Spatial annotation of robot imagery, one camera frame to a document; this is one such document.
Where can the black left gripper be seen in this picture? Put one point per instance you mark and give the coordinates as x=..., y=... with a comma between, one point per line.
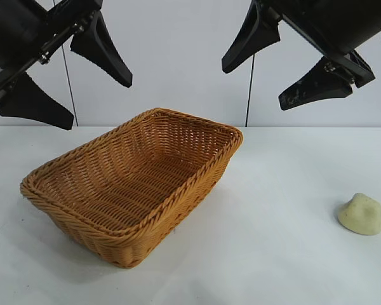
x=16, y=28

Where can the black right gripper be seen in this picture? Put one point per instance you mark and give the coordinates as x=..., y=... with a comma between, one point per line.
x=336, y=22

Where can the tan woven wicker basket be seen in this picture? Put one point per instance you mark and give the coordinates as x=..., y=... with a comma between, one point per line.
x=130, y=190

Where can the pale yellow egg yolk pastry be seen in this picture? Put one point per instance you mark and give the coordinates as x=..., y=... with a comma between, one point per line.
x=362, y=216

